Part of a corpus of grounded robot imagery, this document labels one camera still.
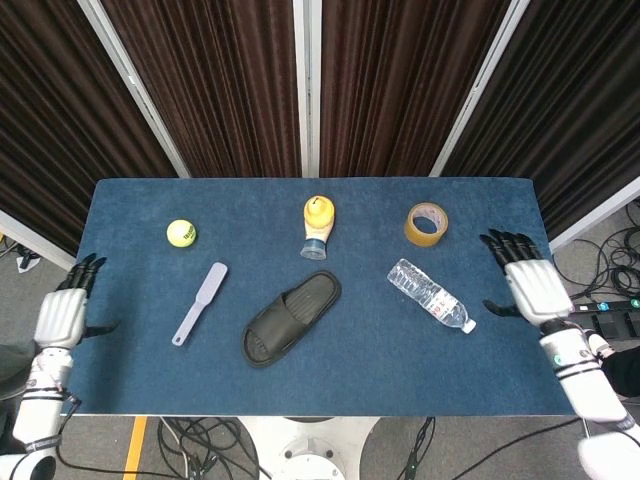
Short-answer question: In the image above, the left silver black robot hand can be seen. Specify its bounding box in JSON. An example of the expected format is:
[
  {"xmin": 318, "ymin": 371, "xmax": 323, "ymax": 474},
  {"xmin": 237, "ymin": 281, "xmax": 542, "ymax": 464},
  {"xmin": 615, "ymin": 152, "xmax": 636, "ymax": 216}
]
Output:
[{"xmin": 33, "ymin": 253, "xmax": 122, "ymax": 351}]

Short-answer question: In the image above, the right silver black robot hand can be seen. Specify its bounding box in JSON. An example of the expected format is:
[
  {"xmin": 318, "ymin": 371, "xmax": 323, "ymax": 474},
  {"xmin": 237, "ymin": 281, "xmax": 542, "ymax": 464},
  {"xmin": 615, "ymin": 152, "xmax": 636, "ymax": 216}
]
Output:
[{"xmin": 478, "ymin": 228, "xmax": 575, "ymax": 330}]

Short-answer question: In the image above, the black rubber slipper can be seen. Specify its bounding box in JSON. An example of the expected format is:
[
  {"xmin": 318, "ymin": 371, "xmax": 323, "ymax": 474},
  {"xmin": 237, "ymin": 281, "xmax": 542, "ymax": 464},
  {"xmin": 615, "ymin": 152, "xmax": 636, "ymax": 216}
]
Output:
[{"xmin": 241, "ymin": 269, "xmax": 344, "ymax": 370}]

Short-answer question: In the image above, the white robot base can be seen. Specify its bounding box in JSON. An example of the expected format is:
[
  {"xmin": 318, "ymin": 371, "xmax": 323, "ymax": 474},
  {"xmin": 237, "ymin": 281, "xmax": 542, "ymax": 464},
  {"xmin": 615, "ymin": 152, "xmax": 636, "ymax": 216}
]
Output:
[{"xmin": 234, "ymin": 415, "xmax": 382, "ymax": 480}]

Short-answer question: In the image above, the white black sneaker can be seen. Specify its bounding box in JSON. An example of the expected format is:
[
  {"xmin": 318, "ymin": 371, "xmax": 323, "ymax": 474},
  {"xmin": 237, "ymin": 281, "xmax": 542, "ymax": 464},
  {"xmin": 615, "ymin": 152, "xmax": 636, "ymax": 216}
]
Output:
[{"xmin": 586, "ymin": 331, "xmax": 610, "ymax": 357}]

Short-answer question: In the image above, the black foot pedal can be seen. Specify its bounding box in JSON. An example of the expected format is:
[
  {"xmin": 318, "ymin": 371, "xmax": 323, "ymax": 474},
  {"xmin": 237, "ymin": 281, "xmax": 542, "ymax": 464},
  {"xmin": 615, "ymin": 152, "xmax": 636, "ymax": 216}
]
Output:
[{"xmin": 592, "ymin": 311, "xmax": 640, "ymax": 337}]

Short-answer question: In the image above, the clear plastic water bottle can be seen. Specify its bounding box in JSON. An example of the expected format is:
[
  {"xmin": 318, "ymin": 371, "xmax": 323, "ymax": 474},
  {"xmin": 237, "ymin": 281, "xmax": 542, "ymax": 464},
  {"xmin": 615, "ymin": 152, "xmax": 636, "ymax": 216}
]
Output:
[{"xmin": 388, "ymin": 258, "xmax": 477, "ymax": 334}]

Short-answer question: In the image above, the black trouser leg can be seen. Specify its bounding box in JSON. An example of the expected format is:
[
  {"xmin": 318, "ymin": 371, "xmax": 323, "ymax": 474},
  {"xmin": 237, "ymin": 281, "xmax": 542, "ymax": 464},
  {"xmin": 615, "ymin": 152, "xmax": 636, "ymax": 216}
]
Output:
[{"xmin": 599, "ymin": 346, "xmax": 640, "ymax": 398}]

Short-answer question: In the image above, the yellow packing tape roll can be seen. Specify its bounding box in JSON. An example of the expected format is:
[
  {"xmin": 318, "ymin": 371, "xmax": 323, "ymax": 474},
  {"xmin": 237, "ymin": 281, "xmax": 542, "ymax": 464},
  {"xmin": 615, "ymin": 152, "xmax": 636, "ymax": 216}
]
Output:
[{"xmin": 403, "ymin": 201, "xmax": 450, "ymax": 248}]

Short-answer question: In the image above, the yellow tennis ball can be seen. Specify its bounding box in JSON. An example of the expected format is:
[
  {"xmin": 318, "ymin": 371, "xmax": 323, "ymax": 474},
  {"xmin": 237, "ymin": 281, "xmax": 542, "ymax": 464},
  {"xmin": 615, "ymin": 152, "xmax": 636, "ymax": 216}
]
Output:
[{"xmin": 166, "ymin": 219, "xmax": 198, "ymax": 249}]

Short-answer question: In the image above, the blue table mat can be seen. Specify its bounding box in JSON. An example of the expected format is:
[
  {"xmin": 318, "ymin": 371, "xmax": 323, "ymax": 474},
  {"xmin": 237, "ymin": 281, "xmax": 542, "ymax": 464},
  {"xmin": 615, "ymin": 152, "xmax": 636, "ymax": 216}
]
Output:
[{"xmin": 59, "ymin": 177, "xmax": 576, "ymax": 417}]

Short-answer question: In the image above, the brown pleated curtain panel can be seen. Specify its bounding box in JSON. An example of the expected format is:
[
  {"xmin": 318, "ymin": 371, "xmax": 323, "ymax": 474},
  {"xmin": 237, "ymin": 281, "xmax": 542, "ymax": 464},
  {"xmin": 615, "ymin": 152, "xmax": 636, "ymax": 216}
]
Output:
[
  {"xmin": 99, "ymin": 0, "xmax": 302, "ymax": 179},
  {"xmin": 0, "ymin": 0, "xmax": 174, "ymax": 254},
  {"xmin": 442, "ymin": 0, "xmax": 640, "ymax": 236},
  {"xmin": 319, "ymin": 0, "xmax": 511, "ymax": 179}
]

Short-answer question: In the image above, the black floor cable bundle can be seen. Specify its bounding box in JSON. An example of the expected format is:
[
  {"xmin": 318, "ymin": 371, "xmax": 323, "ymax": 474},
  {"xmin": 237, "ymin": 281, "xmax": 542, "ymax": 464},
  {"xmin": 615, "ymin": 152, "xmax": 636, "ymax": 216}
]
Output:
[
  {"xmin": 157, "ymin": 416, "xmax": 262, "ymax": 480},
  {"xmin": 563, "ymin": 199, "xmax": 640, "ymax": 302}
]

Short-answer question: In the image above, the white screen frame post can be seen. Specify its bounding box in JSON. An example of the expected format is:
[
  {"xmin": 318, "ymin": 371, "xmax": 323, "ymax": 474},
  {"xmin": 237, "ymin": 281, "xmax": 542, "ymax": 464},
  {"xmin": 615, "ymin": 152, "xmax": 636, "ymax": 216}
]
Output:
[
  {"xmin": 292, "ymin": 0, "xmax": 322, "ymax": 179},
  {"xmin": 428, "ymin": 0, "xmax": 532, "ymax": 179},
  {"xmin": 76, "ymin": 0, "xmax": 192, "ymax": 179}
]

